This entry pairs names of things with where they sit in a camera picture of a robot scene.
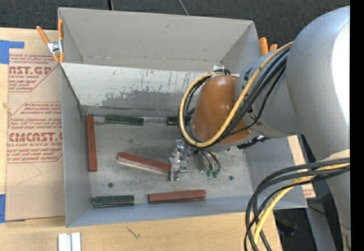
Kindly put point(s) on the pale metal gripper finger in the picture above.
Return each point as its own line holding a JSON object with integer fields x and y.
{"x": 180, "y": 149}
{"x": 175, "y": 170}

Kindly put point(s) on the red-brown flat block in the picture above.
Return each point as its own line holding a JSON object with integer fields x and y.
{"x": 91, "y": 144}
{"x": 142, "y": 162}
{"x": 176, "y": 196}

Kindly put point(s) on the dark green flat block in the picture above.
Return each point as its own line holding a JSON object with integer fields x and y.
{"x": 113, "y": 201}
{"x": 171, "y": 120}
{"x": 124, "y": 120}

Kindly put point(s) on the grey metal bin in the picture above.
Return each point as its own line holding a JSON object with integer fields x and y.
{"x": 136, "y": 141}

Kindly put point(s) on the brown cardboard board red print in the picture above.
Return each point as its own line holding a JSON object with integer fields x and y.
{"x": 34, "y": 176}

